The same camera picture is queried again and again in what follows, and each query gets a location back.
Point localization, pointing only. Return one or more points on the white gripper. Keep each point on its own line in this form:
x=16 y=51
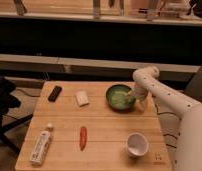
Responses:
x=137 y=92

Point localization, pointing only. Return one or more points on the green ceramic bowl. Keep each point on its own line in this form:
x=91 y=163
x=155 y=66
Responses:
x=118 y=97

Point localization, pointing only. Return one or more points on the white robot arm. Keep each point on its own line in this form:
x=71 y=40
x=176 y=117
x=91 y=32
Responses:
x=189 y=146

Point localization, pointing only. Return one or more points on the white sponge block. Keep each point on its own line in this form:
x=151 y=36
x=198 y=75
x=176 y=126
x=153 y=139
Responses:
x=82 y=98

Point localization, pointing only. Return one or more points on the white cup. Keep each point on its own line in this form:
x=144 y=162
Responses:
x=137 y=145

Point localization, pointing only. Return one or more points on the red chili pepper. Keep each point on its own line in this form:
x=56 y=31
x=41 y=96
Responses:
x=83 y=138

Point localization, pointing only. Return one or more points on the wooden table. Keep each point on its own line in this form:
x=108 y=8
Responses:
x=107 y=132

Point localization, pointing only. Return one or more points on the black remote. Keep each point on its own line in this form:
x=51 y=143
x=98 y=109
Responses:
x=54 y=94

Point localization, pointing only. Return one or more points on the white tube with cap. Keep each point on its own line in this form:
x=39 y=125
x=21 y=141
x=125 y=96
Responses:
x=41 y=146

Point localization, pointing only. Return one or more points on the black tripod stand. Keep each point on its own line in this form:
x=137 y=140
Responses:
x=8 y=101

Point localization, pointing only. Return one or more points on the wooden bench rail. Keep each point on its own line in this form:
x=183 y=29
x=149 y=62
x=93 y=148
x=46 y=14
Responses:
x=51 y=64

